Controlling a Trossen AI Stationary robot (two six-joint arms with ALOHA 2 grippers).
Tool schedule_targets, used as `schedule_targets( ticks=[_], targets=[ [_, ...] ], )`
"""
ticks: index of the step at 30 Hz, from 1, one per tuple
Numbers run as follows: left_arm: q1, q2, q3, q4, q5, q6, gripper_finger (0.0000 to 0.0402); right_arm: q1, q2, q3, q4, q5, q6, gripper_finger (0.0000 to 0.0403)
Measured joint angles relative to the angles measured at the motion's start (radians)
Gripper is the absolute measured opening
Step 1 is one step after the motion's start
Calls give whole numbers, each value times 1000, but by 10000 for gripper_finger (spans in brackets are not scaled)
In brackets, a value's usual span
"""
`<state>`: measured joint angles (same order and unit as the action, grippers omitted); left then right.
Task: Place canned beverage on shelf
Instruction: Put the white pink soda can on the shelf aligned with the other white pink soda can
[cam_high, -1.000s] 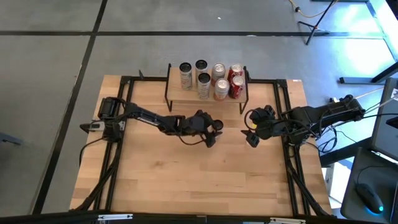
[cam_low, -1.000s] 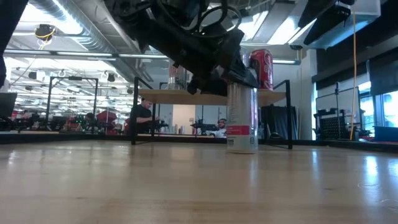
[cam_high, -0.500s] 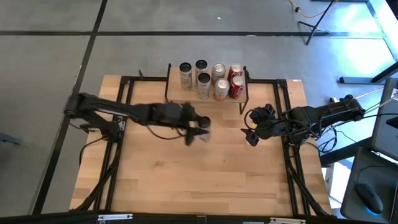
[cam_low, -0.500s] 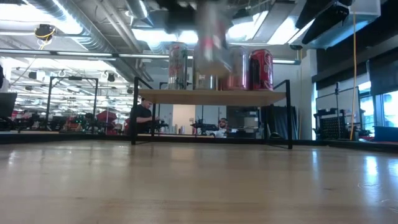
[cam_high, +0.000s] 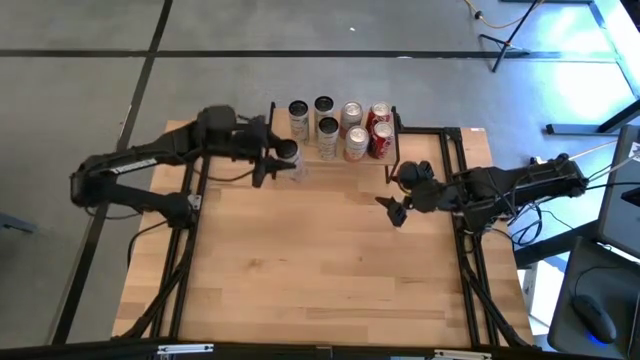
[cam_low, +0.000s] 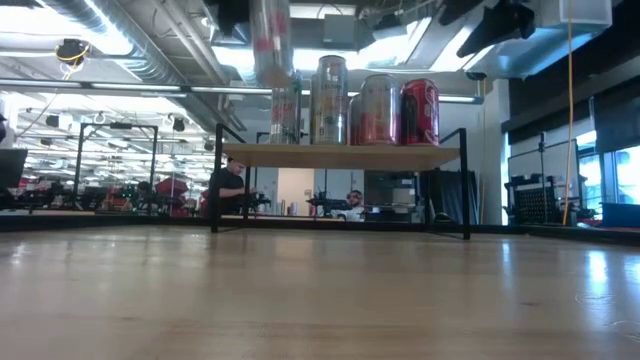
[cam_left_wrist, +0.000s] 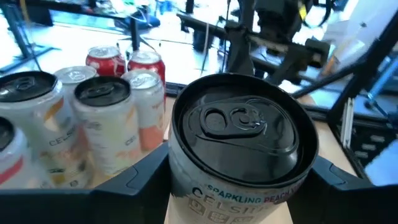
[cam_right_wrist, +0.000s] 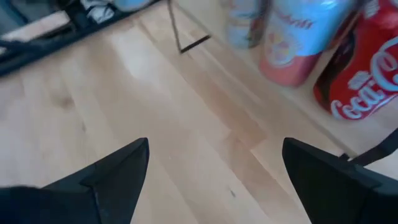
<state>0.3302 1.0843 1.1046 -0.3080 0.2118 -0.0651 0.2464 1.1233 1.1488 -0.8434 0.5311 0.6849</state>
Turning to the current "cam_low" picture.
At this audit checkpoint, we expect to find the long ceiling light strip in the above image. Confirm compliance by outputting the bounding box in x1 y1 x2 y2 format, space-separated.
0 77 485 106

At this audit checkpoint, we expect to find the dark blue bin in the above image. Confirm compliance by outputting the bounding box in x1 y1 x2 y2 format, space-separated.
601 201 640 230

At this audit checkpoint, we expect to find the red white soda can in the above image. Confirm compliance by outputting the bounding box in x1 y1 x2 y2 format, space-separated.
399 78 441 147

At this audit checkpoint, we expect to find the silver ventilation duct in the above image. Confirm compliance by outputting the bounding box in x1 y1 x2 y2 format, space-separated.
39 0 226 131

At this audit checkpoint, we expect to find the black metal table frame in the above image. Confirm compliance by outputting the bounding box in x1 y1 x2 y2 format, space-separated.
0 212 640 247

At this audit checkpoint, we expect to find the yellow hanging cable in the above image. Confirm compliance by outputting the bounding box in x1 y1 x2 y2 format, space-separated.
562 0 575 226

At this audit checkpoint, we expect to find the grey ceiling box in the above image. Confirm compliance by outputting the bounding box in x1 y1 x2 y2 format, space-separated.
322 13 376 51

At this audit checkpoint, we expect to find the pink red white can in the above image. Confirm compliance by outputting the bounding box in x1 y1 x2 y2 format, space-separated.
359 73 402 147

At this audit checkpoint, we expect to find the person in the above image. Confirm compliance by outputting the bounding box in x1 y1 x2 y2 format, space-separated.
207 157 259 216
335 189 366 223

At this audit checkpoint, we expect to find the white ceiling box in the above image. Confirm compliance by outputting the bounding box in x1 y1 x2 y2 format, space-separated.
542 0 614 29

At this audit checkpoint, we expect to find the wooden shelf black metal frame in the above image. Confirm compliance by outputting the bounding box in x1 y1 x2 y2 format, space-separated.
209 122 472 241

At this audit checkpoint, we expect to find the red background object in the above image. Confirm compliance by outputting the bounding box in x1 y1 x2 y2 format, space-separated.
154 177 191 217

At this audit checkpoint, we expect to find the black pegboard cart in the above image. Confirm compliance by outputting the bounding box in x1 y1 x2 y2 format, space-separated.
504 132 566 226

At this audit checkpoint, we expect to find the black ceiling cable reel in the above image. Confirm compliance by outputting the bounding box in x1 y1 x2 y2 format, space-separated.
54 38 91 69

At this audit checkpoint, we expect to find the black background rig frame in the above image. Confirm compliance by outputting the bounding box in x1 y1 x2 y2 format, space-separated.
254 130 331 216
72 121 160 211

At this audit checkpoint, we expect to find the black background monitor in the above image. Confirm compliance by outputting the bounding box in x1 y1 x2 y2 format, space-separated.
0 148 30 191

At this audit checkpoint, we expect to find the black curtain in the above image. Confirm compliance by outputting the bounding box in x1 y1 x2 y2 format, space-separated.
419 169 480 225

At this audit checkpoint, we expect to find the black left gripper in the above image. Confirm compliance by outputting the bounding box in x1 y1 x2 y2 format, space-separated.
214 0 252 37

